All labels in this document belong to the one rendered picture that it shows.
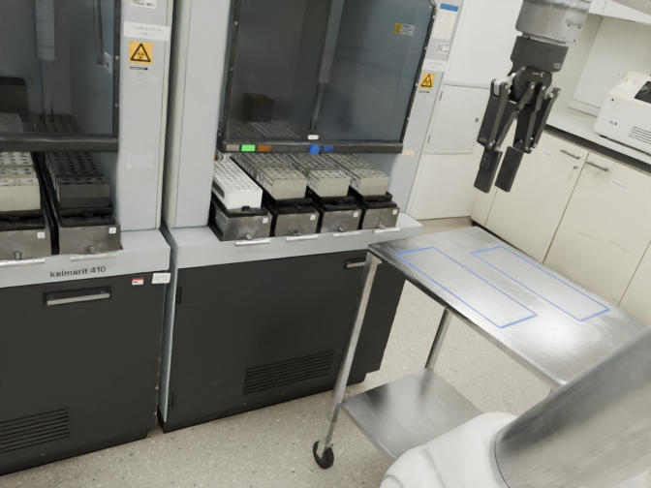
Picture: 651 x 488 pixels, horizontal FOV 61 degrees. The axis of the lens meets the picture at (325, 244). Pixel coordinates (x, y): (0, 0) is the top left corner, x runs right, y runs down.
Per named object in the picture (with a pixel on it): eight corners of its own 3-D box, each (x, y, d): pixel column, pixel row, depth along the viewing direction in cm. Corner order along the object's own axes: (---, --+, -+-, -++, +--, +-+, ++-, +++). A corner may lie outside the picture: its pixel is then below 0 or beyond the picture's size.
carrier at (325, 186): (343, 193, 174) (347, 175, 172) (347, 196, 173) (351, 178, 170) (312, 195, 168) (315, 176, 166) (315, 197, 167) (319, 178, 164)
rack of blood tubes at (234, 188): (192, 172, 171) (194, 153, 168) (223, 171, 176) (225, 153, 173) (227, 213, 149) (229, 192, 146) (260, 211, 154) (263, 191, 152)
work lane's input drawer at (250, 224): (155, 153, 199) (156, 130, 195) (193, 154, 206) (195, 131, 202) (229, 250, 145) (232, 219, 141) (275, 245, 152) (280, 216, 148)
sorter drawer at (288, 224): (196, 154, 206) (198, 131, 203) (231, 154, 214) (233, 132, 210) (280, 245, 153) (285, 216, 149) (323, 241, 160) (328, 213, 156)
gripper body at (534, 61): (544, 41, 75) (521, 108, 79) (582, 47, 79) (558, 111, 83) (504, 31, 80) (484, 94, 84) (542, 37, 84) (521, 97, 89)
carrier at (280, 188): (301, 195, 166) (304, 176, 164) (304, 198, 165) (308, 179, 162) (266, 197, 160) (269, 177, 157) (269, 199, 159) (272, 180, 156)
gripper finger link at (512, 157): (507, 145, 89) (511, 145, 89) (493, 185, 92) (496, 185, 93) (521, 152, 87) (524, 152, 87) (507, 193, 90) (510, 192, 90)
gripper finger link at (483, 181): (503, 151, 85) (500, 151, 84) (488, 193, 88) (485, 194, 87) (489, 145, 87) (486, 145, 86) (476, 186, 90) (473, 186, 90)
